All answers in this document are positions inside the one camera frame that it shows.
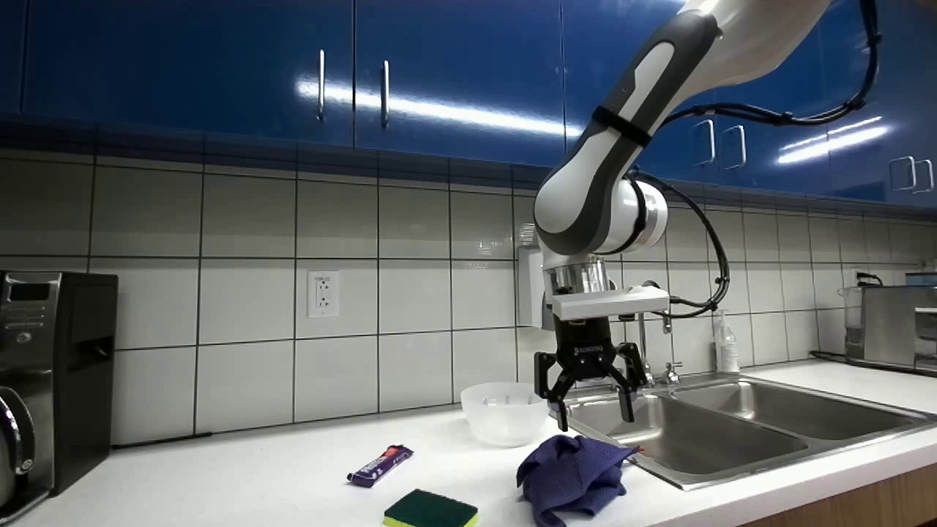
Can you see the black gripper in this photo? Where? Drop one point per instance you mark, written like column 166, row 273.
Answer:
column 588, row 347

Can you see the blue cloth towel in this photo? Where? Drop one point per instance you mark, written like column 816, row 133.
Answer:
column 572, row 478

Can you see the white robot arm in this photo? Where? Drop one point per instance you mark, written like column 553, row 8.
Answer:
column 625, row 127

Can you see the clear plastic bowl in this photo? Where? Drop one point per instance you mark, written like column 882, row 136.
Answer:
column 499, row 412

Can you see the chrome gooseneck faucet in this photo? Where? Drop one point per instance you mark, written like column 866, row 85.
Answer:
column 673, row 366

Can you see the clear soap pump bottle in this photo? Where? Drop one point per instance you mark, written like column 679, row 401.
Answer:
column 724, row 351

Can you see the stainless steel double sink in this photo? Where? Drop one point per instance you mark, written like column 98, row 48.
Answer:
column 743, row 429

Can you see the green and yellow sponge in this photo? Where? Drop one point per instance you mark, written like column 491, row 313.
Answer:
column 430, row 511

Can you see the purple snack wrapper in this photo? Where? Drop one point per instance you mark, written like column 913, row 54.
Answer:
column 382, row 467

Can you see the silver metal countertop appliance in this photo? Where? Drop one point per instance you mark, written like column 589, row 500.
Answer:
column 888, row 325

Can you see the black coffee maker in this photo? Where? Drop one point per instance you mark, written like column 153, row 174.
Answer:
column 78, row 370

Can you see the steel coffee carafe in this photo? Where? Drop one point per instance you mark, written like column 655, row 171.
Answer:
column 16, row 449

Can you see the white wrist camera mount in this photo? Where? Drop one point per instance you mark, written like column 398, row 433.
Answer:
column 604, row 303

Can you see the white wall outlet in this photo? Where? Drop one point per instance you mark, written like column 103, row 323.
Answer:
column 324, row 294

